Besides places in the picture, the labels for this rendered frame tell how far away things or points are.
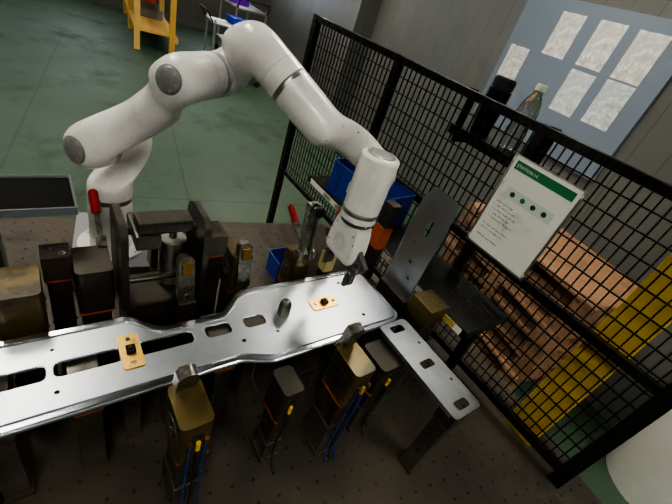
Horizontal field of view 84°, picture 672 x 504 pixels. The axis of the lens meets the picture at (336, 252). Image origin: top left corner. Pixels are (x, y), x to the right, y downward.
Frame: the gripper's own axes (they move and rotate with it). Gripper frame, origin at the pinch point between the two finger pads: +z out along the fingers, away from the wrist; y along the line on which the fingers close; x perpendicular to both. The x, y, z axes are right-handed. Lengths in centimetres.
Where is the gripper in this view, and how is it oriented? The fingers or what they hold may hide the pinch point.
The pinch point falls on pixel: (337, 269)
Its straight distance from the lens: 95.1
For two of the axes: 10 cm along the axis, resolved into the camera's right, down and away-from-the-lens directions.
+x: 8.0, -1.2, 5.9
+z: -2.9, 7.8, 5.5
